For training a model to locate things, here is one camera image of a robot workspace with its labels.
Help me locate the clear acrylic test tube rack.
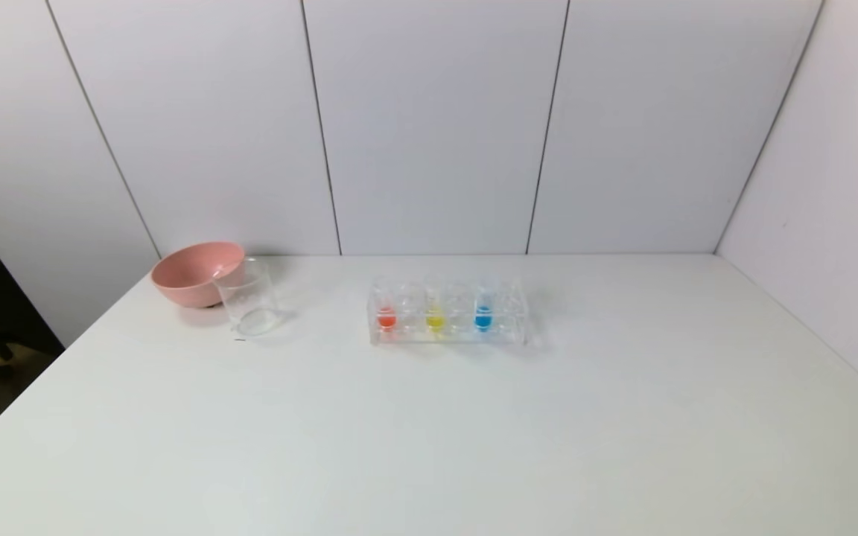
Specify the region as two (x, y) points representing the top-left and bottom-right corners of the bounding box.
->
(368, 276), (531, 348)

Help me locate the test tube with yellow pigment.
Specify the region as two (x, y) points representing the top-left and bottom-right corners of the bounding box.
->
(425, 281), (446, 336)

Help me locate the clear glass beaker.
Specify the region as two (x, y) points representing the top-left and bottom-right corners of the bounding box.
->
(212, 258), (282, 336)

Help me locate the test tube with red pigment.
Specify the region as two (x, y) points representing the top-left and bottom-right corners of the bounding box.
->
(377, 281), (398, 334)

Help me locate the test tube with blue pigment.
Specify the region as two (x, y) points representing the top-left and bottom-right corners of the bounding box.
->
(474, 281), (495, 334)

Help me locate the pink bowl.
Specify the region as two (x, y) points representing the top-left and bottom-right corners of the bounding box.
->
(150, 240), (246, 308)

